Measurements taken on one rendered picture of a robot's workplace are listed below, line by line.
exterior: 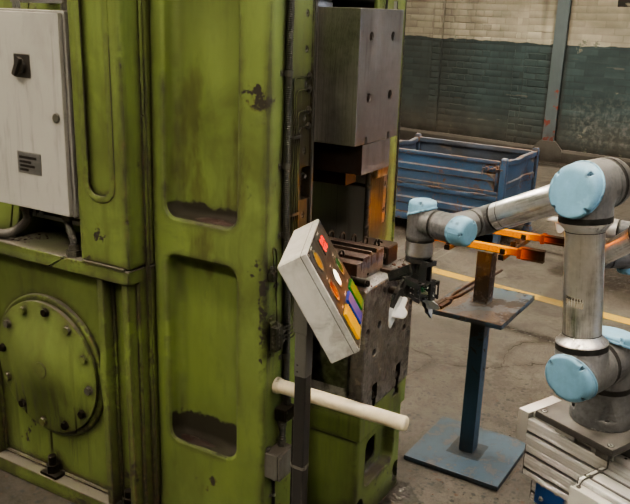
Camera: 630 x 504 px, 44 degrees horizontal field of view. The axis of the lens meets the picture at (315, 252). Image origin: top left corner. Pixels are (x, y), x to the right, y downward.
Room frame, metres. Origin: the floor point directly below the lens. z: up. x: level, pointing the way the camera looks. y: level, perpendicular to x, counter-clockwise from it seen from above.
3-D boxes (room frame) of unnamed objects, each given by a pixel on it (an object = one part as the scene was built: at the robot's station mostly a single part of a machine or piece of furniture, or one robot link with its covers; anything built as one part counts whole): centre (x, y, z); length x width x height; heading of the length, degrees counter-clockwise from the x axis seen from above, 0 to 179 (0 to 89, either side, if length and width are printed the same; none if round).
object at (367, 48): (2.61, -0.02, 1.56); 0.42 x 0.39 x 0.40; 60
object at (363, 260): (2.58, 0.00, 0.96); 0.42 x 0.20 x 0.09; 60
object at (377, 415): (2.13, -0.09, 0.62); 0.44 x 0.05 x 0.05; 60
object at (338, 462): (2.63, -0.02, 0.23); 0.55 x 0.37 x 0.47; 60
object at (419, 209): (2.00, -0.28, 1.23); 0.09 x 0.08 x 0.11; 43
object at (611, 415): (1.73, -0.72, 0.87); 0.15 x 0.15 x 0.10
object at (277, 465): (2.22, 0.10, 0.36); 0.09 x 0.07 x 0.12; 150
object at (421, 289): (2.00, -0.28, 1.07); 0.09 x 0.08 x 0.12; 35
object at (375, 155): (2.58, 0.00, 1.32); 0.42 x 0.20 x 0.10; 60
